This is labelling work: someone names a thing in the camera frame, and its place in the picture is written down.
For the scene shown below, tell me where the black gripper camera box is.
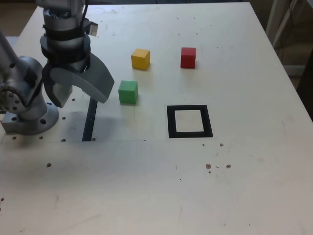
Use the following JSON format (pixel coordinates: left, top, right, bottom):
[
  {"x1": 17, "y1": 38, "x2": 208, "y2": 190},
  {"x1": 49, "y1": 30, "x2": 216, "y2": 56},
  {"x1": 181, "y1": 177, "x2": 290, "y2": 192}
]
[{"x1": 84, "y1": 19, "x2": 99, "y2": 37}]

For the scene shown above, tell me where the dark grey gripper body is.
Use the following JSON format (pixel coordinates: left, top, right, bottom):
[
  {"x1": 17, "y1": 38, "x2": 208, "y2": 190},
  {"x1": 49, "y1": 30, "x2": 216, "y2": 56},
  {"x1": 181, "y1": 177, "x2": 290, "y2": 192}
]
[{"x1": 45, "y1": 57, "x2": 91, "y2": 73}]

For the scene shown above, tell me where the black tape strip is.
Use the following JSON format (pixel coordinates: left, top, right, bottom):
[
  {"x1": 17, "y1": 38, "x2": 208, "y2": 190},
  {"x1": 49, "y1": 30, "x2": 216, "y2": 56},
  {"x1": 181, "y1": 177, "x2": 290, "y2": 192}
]
[{"x1": 82, "y1": 97, "x2": 98, "y2": 142}]

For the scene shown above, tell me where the yellow cube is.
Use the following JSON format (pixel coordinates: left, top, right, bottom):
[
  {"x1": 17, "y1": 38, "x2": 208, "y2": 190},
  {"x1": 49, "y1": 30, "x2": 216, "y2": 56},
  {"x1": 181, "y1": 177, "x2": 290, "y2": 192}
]
[{"x1": 131, "y1": 48, "x2": 150, "y2": 71}]

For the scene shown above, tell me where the green cube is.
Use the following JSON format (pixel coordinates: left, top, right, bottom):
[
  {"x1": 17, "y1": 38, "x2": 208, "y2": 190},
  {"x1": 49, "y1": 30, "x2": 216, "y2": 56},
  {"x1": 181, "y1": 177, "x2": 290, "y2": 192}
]
[{"x1": 118, "y1": 80, "x2": 139, "y2": 104}]

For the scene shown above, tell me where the grey textured pad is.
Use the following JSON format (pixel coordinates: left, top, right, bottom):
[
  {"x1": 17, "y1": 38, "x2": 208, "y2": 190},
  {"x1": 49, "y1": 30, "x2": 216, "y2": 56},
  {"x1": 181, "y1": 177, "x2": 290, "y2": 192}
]
[{"x1": 3, "y1": 36, "x2": 20, "y2": 53}]

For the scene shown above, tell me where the red cube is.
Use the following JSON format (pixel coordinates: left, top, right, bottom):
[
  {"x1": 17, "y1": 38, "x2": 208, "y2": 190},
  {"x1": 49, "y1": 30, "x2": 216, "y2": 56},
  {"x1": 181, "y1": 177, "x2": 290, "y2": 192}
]
[{"x1": 180, "y1": 47, "x2": 197, "y2": 69}]

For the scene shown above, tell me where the black tape square outline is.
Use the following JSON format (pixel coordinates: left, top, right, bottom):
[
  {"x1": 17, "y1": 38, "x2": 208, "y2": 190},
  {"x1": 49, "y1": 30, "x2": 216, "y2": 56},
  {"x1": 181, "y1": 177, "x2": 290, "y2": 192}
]
[{"x1": 166, "y1": 104, "x2": 214, "y2": 139}]

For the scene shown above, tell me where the white metal frame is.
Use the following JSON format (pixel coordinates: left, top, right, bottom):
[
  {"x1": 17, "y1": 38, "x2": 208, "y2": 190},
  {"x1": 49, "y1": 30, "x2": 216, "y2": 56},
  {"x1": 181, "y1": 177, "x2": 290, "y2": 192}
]
[{"x1": 265, "y1": 0, "x2": 313, "y2": 49}]

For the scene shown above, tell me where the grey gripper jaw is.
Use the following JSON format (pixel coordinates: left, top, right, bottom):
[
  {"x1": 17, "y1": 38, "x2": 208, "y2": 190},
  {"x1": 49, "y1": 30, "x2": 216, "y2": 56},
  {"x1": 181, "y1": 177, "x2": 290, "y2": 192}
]
[
  {"x1": 49, "y1": 52, "x2": 115, "y2": 104},
  {"x1": 41, "y1": 62, "x2": 74, "y2": 108}
]

